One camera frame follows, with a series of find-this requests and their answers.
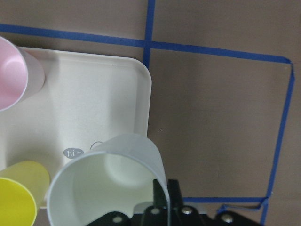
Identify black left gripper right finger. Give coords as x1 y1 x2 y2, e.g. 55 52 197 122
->
167 179 260 226

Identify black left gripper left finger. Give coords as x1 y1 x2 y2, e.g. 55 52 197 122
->
88 179 168 226

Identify cream cup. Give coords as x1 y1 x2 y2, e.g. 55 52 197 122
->
47 134 170 226

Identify yellow cup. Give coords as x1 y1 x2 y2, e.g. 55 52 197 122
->
0 161 50 226

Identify pink cup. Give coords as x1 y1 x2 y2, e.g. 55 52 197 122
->
0 37 45 111

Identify cream plastic tray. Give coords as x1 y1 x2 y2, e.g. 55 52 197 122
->
0 47 152 209

